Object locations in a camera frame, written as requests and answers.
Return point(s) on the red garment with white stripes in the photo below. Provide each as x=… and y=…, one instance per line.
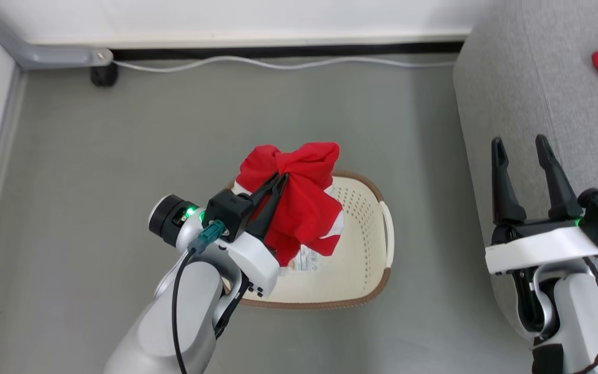
x=304, y=208

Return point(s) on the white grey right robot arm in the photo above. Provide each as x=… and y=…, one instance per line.
x=574, y=322

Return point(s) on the black baseboard strip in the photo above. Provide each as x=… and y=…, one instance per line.
x=288, y=50

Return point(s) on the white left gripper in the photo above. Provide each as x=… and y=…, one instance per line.
x=257, y=262

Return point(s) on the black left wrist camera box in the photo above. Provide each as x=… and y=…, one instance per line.
x=229, y=213

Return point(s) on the grey fabric sofa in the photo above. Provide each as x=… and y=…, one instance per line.
x=527, y=78

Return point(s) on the teal left camera connector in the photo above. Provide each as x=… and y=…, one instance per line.
x=209, y=236

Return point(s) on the black caster wheel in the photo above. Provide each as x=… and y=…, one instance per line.
x=104, y=75

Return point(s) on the cream laundry basket brown rim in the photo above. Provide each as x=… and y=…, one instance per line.
x=356, y=259

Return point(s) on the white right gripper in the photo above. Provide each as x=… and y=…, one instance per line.
x=538, y=246

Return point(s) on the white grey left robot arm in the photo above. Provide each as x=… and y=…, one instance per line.
x=195, y=311

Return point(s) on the grey metal frame bar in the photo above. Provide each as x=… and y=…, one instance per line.
x=44, y=54

